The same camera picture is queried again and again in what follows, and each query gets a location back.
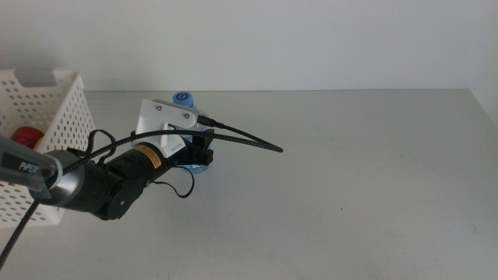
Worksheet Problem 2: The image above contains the red soda can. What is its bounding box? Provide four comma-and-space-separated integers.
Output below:
10, 126, 45, 149

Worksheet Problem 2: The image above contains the white perforated plastic basket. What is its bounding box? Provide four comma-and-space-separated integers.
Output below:
0, 68, 96, 227

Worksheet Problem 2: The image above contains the clear water bottle blue cap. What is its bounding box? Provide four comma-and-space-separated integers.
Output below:
172, 90, 213, 177

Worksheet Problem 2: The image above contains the thin black wire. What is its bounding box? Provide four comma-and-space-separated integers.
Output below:
66, 129, 117, 166
149, 165, 195, 199

